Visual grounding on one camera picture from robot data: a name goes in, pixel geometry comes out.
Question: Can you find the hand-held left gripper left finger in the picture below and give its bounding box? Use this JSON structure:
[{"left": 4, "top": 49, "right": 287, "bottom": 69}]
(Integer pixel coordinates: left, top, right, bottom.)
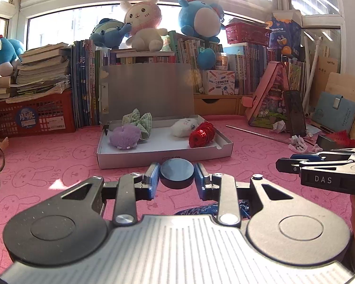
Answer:
[{"left": 61, "top": 163, "right": 161, "bottom": 226}]

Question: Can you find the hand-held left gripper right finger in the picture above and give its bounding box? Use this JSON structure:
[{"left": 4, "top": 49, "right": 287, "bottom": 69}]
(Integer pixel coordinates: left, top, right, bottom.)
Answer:
[{"left": 195, "top": 162, "right": 298, "bottom": 228}]

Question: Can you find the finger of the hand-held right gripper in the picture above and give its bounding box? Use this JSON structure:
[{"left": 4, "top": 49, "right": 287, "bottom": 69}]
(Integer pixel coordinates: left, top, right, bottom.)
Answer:
[
  {"left": 290, "top": 149, "right": 355, "bottom": 162},
  {"left": 276, "top": 154, "right": 355, "bottom": 174}
]

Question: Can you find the wide black bottle cap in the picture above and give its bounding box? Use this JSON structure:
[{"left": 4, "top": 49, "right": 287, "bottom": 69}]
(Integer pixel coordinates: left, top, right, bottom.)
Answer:
[{"left": 160, "top": 159, "right": 195, "bottom": 189}]

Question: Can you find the blue floral fabric pouch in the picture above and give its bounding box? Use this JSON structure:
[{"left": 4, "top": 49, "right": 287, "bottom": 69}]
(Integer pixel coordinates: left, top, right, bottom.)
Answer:
[{"left": 174, "top": 200, "right": 251, "bottom": 221}]

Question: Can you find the grey cardboard box with lid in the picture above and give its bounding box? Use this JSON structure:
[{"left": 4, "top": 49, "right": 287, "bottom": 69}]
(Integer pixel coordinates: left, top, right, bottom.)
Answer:
[{"left": 97, "top": 63, "right": 234, "bottom": 170}]

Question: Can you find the red crochet scrunchie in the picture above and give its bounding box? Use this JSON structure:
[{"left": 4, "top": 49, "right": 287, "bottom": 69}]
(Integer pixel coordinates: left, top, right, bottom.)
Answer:
[{"left": 189, "top": 122, "right": 216, "bottom": 148}]

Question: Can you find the purple fluffy plush toy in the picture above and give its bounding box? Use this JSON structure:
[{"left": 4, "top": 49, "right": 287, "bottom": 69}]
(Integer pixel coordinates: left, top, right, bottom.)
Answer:
[{"left": 109, "top": 124, "right": 141, "bottom": 151}]

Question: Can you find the white fluffy plush toy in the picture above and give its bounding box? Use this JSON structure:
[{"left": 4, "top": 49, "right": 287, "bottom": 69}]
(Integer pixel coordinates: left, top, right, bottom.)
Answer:
[{"left": 170, "top": 118, "right": 200, "bottom": 138}]

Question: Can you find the green checked fabric bow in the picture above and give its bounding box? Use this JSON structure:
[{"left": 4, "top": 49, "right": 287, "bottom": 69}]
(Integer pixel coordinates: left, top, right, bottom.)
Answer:
[{"left": 122, "top": 108, "right": 153, "bottom": 141}]

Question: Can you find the white purple fabric scrunchie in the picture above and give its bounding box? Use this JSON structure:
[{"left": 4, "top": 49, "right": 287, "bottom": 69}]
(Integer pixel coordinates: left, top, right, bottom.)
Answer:
[{"left": 288, "top": 134, "right": 307, "bottom": 152}]

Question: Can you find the small black box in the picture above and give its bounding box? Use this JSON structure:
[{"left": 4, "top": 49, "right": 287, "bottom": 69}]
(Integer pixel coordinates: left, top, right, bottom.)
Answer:
[{"left": 316, "top": 134, "right": 338, "bottom": 151}]

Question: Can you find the red crochet piece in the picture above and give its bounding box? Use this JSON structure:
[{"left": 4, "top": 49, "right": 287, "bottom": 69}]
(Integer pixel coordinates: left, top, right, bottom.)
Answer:
[{"left": 325, "top": 130, "right": 355, "bottom": 148}]

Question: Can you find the white folded paper figure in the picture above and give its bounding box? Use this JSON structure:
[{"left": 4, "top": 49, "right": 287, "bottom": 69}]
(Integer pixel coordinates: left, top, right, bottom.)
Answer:
[{"left": 268, "top": 120, "right": 287, "bottom": 133}]

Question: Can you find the black smartphone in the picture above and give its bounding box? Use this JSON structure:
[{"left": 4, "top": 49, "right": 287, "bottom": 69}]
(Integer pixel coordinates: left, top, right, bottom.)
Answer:
[{"left": 282, "top": 89, "right": 307, "bottom": 137}]

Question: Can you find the thin metal rod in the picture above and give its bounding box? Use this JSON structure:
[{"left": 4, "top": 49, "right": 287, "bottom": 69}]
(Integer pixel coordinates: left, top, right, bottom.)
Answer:
[{"left": 226, "top": 125, "right": 290, "bottom": 145}]

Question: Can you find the blue notebook with clasp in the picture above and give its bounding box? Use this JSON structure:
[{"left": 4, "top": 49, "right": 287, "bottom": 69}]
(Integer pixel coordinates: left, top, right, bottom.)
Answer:
[{"left": 310, "top": 92, "right": 355, "bottom": 133}]

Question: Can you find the pink triangular toy house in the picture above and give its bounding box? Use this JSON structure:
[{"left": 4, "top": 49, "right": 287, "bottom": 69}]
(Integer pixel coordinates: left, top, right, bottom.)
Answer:
[{"left": 244, "top": 61, "right": 295, "bottom": 129}]

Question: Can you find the wooden drawer unit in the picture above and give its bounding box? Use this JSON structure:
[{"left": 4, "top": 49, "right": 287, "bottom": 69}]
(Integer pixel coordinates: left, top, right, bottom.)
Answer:
[{"left": 193, "top": 94, "right": 253, "bottom": 116}]

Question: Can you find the brown cardboard panel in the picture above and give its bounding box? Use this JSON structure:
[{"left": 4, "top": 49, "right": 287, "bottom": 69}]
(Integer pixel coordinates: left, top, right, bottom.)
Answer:
[{"left": 317, "top": 55, "right": 339, "bottom": 108}]

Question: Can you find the light wooden board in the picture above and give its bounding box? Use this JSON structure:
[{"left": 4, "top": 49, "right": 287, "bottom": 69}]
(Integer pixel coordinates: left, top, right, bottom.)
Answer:
[{"left": 325, "top": 71, "right": 355, "bottom": 148}]

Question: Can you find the white colourful printed box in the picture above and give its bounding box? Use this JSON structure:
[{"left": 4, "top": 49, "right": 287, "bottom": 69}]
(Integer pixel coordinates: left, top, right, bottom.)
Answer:
[{"left": 203, "top": 69, "right": 235, "bottom": 96}]

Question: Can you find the pink rabbit print mat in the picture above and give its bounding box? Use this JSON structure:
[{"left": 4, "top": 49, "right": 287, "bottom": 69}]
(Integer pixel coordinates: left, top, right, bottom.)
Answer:
[{"left": 0, "top": 115, "right": 355, "bottom": 273}]

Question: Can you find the row of upright books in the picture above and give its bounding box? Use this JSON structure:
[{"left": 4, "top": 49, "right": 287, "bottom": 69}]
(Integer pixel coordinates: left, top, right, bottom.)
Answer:
[{"left": 71, "top": 31, "right": 308, "bottom": 129}]

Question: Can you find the large red plastic basket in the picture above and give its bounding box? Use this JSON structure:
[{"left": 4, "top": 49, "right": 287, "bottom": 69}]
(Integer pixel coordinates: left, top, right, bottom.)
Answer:
[{"left": 0, "top": 90, "right": 77, "bottom": 138}]

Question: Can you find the small blue plush ball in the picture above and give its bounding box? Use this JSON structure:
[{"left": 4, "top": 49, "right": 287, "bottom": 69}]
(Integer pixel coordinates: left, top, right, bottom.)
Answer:
[{"left": 197, "top": 47, "right": 217, "bottom": 70}]

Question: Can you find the blue printed carton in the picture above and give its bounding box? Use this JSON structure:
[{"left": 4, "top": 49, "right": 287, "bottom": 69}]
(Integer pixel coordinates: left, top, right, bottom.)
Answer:
[{"left": 266, "top": 11, "right": 303, "bottom": 56}]

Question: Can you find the small red plastic basket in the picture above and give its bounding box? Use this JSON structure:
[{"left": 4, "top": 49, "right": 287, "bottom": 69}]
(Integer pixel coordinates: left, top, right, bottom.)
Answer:
[{"left": 225, "top": 22, "right": 272, "bottom": 46}]

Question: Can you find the blue green plush toy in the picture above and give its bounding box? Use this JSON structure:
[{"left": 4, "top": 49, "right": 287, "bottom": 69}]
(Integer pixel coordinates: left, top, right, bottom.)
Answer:
[{"left": 90, "top": 18, "right": 133, "bottom": 49}]

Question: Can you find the large blue mouse plush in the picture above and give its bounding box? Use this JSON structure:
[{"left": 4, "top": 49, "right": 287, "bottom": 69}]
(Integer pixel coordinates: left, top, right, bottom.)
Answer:
[{"left": 177, "top": 0, "right": 226, "bottom": 43}]

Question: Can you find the stack of paperback books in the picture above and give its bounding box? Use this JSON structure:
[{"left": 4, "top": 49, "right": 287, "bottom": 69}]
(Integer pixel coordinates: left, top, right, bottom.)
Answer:
[{"left": 0, "top": 43, "right": 73, "bottom": 104}]

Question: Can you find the pink white rabbit plush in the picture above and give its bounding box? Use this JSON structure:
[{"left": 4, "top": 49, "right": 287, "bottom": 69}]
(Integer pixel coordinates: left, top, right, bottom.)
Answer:
[{"left": 120, "top": 0, "right": 169, "bottom": 52}]

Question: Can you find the blue white plush toy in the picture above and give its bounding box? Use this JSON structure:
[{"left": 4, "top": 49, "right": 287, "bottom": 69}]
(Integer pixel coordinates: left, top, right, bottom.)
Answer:
[{"left": 0, "top": 35, "right": 25, "bottom": 78}]

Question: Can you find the white plastic pipe frame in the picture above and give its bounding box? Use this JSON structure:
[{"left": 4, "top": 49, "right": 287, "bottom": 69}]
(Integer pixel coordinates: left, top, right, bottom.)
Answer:
[{"left": 302, "top": 30, "right": 324, "bottom": 117}]

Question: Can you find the white window frame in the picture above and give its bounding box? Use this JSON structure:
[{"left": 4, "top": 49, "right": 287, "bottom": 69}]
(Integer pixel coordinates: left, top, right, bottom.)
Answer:
[{"left": 0, "top": 0, "right": 355, "bottom": 74}]

